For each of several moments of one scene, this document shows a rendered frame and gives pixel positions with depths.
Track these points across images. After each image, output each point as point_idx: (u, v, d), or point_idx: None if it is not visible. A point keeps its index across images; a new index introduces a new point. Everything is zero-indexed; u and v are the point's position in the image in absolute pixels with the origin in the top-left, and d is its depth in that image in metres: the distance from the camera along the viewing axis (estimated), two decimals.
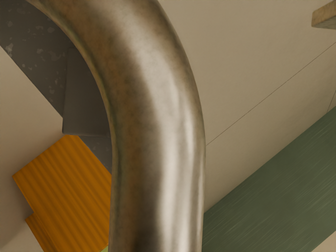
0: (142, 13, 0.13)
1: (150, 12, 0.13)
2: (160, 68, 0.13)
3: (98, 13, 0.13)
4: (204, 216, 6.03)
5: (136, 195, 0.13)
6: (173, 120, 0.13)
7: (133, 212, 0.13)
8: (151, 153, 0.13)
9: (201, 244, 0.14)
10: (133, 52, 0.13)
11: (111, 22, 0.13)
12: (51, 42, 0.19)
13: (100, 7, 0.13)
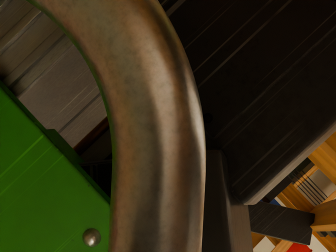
0: (142, 13, 0.13)
1: (150, 12, 0.13)
2: (160, 68, 0.13)
3: (98, 13, 0.13)
4: None
5: (136, 195, 0.13)
6: (173, 120, 0.13)
7: (133, 212, 0.13)
8: (151, 153, 0.13)
9: (201, 244, 0.14)
10: (133, 52, 0.13)
11: (111, 22, 0.13)
12: None
13: (100, 7, 0.13)
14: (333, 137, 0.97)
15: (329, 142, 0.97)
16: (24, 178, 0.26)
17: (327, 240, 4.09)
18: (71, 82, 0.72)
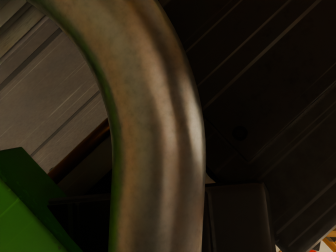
0: (142, 13, 0.13)
1: (150, 12, 0.13)
2: (160, 68, 0.13)
3: (98, 13, 0.13)
4: None
5: (136, 195, 0.13)
6: (173, 120, 0.13)
7: (133, 212, 0.13)
8: (151, 153, 0.13)
9: (201, 244, 0.14)
10: (133, 52, 0.13)
11: (111, 22, 0.13)
12: None
13: (100, 7, 0.13)
14: None
15: None
16: None
17: (334, 243, 3.99)
18: (63, 81, 0.62)
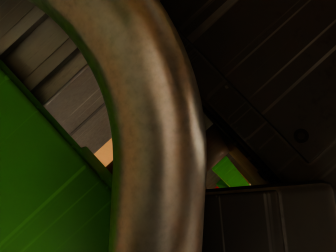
0: (143, 13, 0.13)
1: (152, 12, 0.13)
2: (161, 68, 0.13)
3: (100, 13, 0.13)
4: None
5: (137, 195, 0.13)
6: (174, 121, 0.13)
7: (134, 212, 0.13)
8: (152, 154, 0.13)
9: (201, 245, 0.14)
10: (134, 52, 0.13)
11: (112, 22, 0.13)
12: None
13: (101, 7, 0.13)
14: None
15: None
16: (55, 230, 0.17)
17: None
18: (86, 80, 0.63)
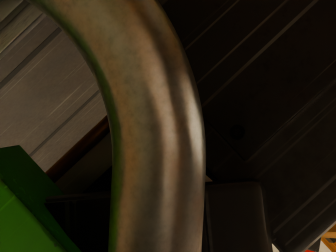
0: (142, 13, 0.13)
1: (150, 12, 0.13)
2: (160, 68, 0.13)
3: (98, 13, 0.13)
4: None
5: (136, 195, 0.13)
6: (173, 120, 0.13)
7: (133, 212, 0.13)
8: (151, 153, 0.13)
9: (201, 244, 0.14)
10: (133, 52, 0.13)
11: (111, 22, 0.13)
12: None
13: (100, 7, 0.13)
14: None
15: None
16: None
17: (334, 244, 3.98)
18: (62, 80, 0.62)
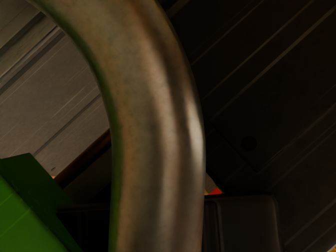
0: (141, 13, 0.13)
1: (150, 12, 0.13)
2: (160, 68, 0.13)
3: (98, 13, 0.13)
4: None
5: (136, 195, 0.13)
6: (173, 120, 0.13)
7: (133, 212, 0.13)
8: (151, 153, 0.13)
9: (201, 244, 0.14)
10: (133, 52, 0.13)
11: (111, 22, 0.13)
12: None
13: (99, 7, 0.13)
14: None
15: None
16: None
17: None
18: (66, 82, 0.62)
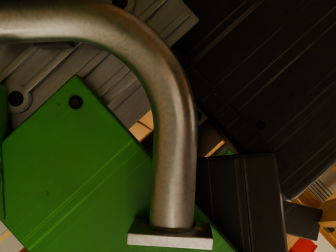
0: (168, 63, 0.28)
1: (172, 62, 0.28)
2: (176, 88, 0.28)
3: (149, 63, 0.28)
4: None
5: (166, 145, 0.28)
6: (183, 111, 0.28)
7: (164, 153, 0.28)
8: (172, 126, 0.28)
9: (195, 170, 0.29)
10: (164, 80, 0.28)
11: (154, 67, 0.28)
12: None
13: (149, 60, 0.28)
14: None
15: None
16: (116, 175, 0.32)
17: (332, 237, 4.14)
18: None
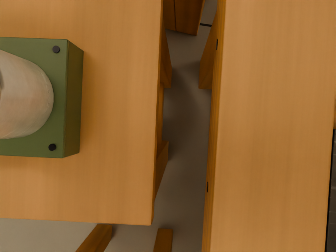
0: None
1: None
2: None
3: None
4: None
5: None
6: None
7: None
8: None
9: None
10: None
11: None
12: None
13: None
14: None
15: None
16: None
17: None
18: None
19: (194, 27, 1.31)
